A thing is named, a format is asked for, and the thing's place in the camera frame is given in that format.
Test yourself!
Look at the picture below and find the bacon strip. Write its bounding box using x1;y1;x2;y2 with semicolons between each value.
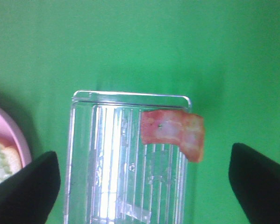
140;110;205;162

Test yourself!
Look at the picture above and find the toast bread slice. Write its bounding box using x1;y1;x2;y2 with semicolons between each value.
0;143;22;175

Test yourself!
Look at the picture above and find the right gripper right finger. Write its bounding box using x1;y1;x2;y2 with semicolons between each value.
229;143;280;224

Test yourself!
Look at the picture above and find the green tablecloth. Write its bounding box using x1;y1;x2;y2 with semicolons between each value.
0;0;280;224

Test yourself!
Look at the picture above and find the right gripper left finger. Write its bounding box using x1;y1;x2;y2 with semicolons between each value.
0;151;61;224

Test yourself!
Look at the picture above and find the pink round plate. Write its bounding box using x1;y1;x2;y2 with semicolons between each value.
0;108;32;168

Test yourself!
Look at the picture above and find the right clear plastic tray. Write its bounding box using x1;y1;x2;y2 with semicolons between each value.
64;90;191;224

